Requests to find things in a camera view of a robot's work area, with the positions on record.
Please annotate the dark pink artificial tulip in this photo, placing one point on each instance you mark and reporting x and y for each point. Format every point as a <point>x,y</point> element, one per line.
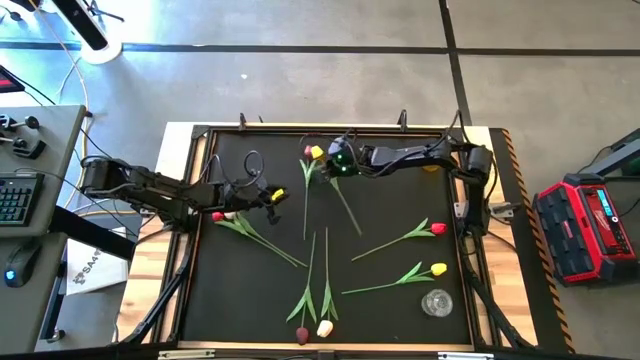
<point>308,150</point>

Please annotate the red black tool box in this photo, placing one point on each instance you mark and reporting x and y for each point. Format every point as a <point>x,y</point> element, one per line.
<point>575,235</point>

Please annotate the black desk crossbeam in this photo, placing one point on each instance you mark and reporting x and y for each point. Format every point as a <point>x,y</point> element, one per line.
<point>90,231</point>

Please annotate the grey metal table leg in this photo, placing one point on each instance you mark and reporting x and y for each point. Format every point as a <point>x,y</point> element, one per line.
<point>620,155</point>

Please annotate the dark device with red screen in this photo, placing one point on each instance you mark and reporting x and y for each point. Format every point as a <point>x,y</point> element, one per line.
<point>9,82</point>

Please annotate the silver metal bracket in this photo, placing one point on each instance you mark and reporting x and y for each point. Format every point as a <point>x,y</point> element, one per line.
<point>500,209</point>

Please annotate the cream peach artificial tulip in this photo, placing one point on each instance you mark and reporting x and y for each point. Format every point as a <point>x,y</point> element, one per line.
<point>325,328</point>

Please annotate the black computer mouse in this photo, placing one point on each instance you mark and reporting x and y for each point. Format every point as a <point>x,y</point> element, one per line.
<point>20,265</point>

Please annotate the black controller device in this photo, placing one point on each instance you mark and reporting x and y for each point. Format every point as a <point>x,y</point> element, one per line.
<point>30,148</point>

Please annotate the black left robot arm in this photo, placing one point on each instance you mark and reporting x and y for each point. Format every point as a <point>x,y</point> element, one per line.
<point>150,187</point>

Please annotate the grey side desk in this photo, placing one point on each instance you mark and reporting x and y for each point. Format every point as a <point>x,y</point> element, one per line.
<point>55,150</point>

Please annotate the black aluminium table frame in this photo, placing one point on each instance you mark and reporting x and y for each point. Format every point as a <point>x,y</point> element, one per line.
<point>197,132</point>

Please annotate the black table mat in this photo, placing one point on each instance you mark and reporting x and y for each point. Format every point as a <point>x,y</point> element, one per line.
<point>240,300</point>

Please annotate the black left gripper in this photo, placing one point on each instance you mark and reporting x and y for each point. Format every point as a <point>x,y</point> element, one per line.
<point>245,195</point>

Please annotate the white round stand base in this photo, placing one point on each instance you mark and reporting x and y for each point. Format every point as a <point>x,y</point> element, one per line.
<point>107,52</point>

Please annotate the silver metal plate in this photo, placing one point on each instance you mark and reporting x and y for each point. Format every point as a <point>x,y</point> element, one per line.
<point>465,356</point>
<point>185,354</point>

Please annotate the black backlit keyboard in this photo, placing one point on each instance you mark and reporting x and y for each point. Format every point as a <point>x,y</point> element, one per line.
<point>17,200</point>

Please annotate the black table clamp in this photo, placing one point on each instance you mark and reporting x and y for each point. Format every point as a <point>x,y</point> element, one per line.
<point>242,122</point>
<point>402,121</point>

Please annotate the dark maroon artificial tulip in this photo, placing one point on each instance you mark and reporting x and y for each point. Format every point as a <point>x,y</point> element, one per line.
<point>302,335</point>

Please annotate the black stand bar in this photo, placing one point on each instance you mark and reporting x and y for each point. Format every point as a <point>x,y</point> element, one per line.
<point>82,22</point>

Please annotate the white artificial tulip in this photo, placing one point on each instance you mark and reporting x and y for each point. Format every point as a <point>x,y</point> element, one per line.
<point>230,216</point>

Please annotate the yellow textured glass vase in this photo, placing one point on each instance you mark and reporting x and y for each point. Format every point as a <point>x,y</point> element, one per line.
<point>431,169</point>

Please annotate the clear glass vase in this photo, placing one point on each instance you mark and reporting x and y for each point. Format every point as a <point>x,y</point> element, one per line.
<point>437,303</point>

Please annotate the black panel with hazard stripes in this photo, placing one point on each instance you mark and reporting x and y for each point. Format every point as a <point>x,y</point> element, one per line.
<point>537,280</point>

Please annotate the white paper sheet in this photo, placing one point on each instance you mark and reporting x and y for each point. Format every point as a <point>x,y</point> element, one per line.
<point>100,270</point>

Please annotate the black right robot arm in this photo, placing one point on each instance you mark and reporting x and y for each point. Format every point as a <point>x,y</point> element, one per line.
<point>410,155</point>

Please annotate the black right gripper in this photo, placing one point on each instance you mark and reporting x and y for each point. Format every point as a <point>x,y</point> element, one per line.
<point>345,150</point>

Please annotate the red artificial tulip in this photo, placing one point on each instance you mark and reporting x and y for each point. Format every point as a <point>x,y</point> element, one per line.
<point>439,228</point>
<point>217,216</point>

